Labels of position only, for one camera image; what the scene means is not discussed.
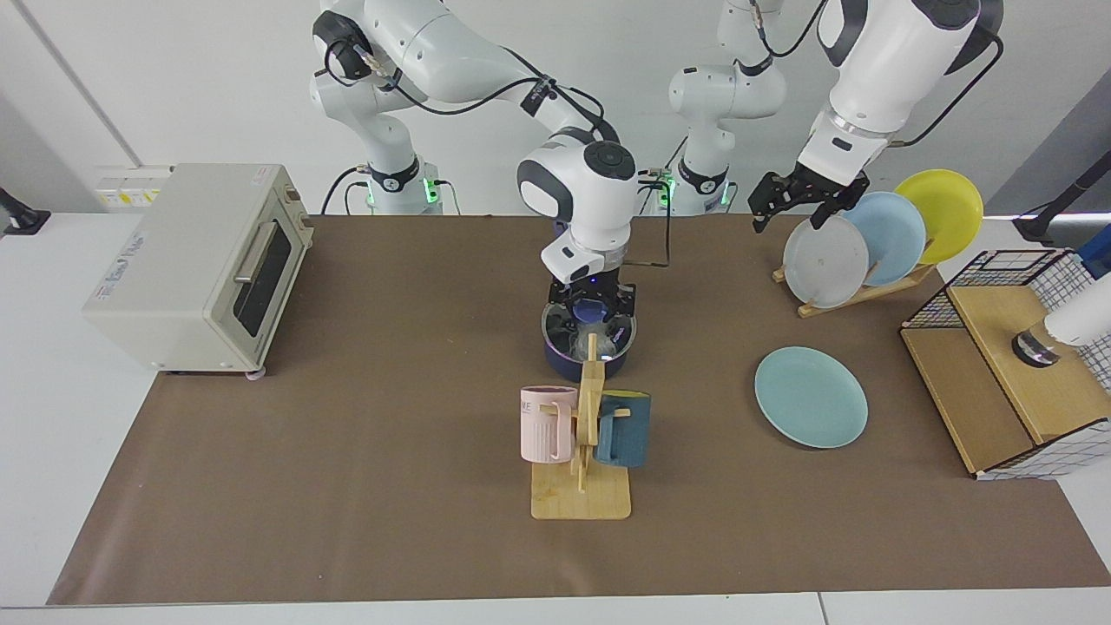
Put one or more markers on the pink ribbed mug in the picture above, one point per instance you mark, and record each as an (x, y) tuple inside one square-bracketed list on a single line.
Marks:
[(542, 430)]

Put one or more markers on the brown table cloth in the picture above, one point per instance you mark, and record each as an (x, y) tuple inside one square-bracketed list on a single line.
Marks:
[(347, 538)]

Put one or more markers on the white cylinder with dark cap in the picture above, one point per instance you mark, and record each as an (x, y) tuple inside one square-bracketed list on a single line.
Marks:
[(1076, 321)]

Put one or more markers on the dark teal mug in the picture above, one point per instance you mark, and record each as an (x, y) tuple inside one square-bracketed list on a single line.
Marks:
[(627, 434)]

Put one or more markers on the grey white plate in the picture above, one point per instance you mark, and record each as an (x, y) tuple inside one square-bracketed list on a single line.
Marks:
[(825, 265)]

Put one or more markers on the yellow plate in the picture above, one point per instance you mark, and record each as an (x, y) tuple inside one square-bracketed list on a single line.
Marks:
[(946, 208)]

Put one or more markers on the black clamp base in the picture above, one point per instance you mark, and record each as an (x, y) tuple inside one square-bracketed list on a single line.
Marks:
[(22, 217)]

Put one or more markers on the blue object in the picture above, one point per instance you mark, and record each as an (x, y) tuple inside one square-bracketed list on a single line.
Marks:
[(1098, 252)]

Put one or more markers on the pale toaster oven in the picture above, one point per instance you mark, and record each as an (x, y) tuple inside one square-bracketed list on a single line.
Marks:
[(174, 260)]

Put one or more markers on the white wall socket panel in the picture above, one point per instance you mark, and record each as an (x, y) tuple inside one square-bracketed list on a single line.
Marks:
[(130, 187)]

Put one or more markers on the wooden plate rack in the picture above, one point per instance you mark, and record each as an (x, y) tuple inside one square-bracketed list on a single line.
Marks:
[(868, 295)]

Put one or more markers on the black stand pole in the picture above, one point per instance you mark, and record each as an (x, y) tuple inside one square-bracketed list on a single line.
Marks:
[(1063, 204)]

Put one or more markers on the teal green plate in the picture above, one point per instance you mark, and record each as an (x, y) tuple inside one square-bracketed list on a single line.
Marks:
[(811, 399)]

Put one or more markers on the wooden cup stand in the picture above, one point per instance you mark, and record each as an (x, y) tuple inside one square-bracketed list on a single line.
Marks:
[(581, 499)]

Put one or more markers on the light blue plate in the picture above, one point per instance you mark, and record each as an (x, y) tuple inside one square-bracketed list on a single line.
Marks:
[(894, 234)]

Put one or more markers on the glass lid with blue knob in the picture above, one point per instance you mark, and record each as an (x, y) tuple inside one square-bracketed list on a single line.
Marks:
[(564, 334)]

